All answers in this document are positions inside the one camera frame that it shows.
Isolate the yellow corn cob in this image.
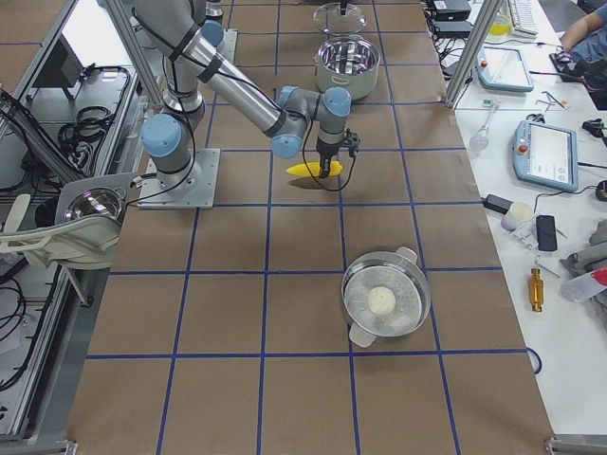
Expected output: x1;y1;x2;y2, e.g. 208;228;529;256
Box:
285;161;343;178

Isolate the glass pot lid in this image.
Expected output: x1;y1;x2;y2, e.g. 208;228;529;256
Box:
312;1;367;36

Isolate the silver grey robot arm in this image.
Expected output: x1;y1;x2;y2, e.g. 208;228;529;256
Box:
134;1;359;178

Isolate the black power adapter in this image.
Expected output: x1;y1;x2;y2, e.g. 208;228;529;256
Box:
482;194;513;215

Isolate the gold brass fitting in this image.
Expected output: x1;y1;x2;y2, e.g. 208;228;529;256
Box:
528;267;544;313

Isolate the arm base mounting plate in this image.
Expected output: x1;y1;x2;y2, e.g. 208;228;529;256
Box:
136;148;221;209

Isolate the white lavender jar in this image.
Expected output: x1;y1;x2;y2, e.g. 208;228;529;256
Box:
501;202;535;231

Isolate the white open rice cooker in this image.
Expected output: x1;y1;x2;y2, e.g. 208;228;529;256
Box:
1;172;136;270

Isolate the white light bulb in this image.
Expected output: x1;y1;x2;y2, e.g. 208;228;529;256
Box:
469;100;501;155

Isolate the steel steamer pot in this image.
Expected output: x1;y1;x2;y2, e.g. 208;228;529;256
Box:
341;246;431;348

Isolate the white steamed bun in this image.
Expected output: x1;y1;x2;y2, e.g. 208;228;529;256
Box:
367;286;396;316

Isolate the aluminium frame post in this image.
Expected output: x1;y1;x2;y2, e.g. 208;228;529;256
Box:
444;0;502;108

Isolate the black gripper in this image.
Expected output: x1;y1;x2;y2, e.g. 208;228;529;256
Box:
316;137;340;178

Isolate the blue teach pendant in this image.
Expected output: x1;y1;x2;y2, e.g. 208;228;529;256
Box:
475;46;534;93
511;120;579;192

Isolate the pale green electric pot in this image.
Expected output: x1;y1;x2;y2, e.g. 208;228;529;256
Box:
314;35;380;100

